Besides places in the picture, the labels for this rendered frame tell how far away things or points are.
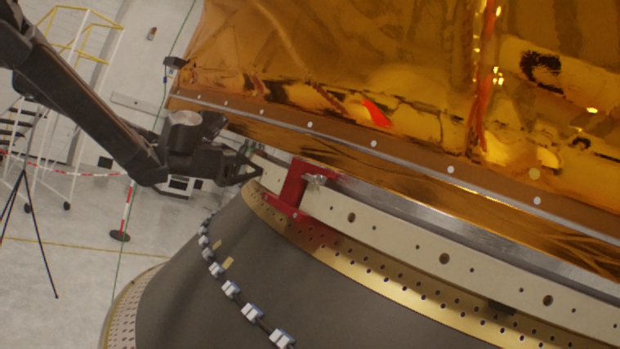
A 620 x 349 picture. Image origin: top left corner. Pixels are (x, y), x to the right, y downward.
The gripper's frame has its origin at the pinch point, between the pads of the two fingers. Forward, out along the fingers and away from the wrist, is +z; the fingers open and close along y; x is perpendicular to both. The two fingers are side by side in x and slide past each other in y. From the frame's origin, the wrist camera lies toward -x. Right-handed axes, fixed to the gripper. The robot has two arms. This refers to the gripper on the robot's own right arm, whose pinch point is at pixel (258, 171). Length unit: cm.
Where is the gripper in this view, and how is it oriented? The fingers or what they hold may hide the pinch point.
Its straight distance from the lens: 79.0
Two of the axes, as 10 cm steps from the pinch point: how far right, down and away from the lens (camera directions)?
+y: -4.1, -2.1, 8.9
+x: -1.9, 9.7, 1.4
